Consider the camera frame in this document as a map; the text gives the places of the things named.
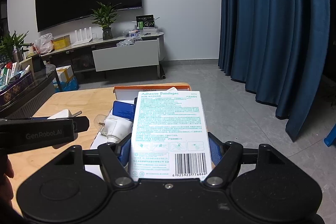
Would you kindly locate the small white plug charger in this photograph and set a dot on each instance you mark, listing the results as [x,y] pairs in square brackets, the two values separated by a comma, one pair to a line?
[61,114]

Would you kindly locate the white router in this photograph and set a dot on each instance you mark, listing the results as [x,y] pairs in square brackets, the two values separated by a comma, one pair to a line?
[83,39]

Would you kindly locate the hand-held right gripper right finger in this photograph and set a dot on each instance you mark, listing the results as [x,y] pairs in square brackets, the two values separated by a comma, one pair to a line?
[215,151]

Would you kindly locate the blue tin box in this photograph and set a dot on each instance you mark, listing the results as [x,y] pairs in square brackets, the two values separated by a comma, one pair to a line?
[123,109]

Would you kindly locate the small black box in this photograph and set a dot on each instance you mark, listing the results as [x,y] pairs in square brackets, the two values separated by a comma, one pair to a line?
[38,63]

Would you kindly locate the potted plant in dark vase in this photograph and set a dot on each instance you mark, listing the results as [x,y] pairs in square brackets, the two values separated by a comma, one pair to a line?
[105,20]

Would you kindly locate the white television cabinet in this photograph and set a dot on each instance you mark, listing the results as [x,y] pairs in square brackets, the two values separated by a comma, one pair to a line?
[76,54]

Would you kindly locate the steel cup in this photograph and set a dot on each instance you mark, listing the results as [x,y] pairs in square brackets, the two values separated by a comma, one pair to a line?
[17,55]

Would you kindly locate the blue curtain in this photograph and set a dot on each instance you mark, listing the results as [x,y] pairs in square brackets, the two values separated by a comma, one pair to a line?
[273,29]

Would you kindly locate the yellow box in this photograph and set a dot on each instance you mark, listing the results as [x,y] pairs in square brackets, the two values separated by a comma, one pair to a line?
[62,43]

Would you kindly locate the blue plastic stool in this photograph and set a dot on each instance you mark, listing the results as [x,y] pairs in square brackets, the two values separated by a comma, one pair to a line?
[331,137]

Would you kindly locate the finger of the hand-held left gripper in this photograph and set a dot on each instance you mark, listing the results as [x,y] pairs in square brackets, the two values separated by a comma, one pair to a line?
[82,124]

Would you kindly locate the person's left hand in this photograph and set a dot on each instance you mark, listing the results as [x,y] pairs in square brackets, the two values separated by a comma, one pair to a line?
[5,182]

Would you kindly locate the pile of small medicine boxes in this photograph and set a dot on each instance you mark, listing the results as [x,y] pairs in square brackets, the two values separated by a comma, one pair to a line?
[11,73]

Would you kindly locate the white cabinet drawer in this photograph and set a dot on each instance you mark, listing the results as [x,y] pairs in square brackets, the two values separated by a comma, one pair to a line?
[126,56]

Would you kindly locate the dark oval glass table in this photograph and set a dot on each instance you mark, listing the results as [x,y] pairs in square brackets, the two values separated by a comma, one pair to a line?
[36,87]

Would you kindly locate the large leafy green plant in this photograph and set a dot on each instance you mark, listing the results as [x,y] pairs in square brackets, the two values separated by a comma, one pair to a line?
[11,43]

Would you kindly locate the orange white cardboard box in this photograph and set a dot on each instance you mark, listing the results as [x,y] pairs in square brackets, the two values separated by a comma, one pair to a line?
[126,94]

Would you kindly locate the clear plastic bag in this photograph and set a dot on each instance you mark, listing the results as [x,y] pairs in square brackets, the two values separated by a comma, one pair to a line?
[128,42]

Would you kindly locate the blue bag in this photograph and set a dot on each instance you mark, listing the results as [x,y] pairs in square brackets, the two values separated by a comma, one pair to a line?
[68,85]

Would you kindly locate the white green bandage box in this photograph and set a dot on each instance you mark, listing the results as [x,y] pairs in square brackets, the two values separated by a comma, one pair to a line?
[170,129]

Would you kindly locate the clear plastic box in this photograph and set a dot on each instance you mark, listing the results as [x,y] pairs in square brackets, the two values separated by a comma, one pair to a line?
[151,30]

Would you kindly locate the purple patterned tray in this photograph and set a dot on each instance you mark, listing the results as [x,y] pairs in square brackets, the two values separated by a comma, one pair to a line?
[15,91]

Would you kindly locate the black green box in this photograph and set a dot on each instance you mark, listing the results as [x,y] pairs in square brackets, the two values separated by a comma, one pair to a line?
[145,21]

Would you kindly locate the small packaged items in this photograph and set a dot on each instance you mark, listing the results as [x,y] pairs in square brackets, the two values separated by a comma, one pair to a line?
[132,34]

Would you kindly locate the white yellow cardboard carton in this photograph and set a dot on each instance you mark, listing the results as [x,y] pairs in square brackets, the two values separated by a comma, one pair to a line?
[64,73]

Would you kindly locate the white plastic bag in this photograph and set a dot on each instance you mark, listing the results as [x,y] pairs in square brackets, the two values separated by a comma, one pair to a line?
[44,43]

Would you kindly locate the white plug-in mosquito repeller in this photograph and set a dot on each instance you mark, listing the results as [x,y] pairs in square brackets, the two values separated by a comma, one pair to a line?
[119,128]

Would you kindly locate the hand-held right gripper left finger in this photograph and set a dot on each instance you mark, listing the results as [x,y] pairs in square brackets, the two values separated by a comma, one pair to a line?
[125,150]

